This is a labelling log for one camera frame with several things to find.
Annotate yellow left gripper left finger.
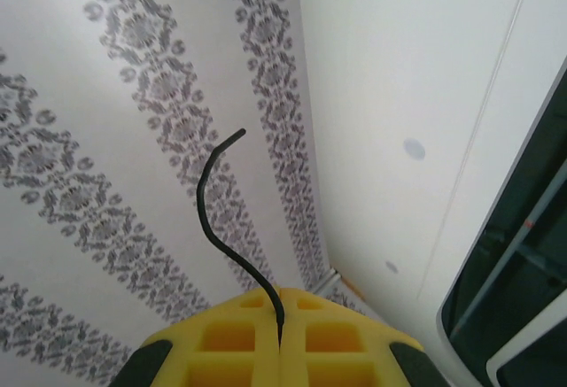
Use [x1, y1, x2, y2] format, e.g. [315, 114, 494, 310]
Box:
[113, 287, 283, 387]

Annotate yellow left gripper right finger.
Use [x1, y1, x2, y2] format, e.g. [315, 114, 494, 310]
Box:
[280, 287, 449, 387]

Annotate thin black cable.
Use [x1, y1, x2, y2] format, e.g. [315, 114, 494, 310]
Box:
[196, 128, 284, 348]

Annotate dark window white frame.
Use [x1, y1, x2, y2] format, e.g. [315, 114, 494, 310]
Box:
[436, 54, 567, 387]

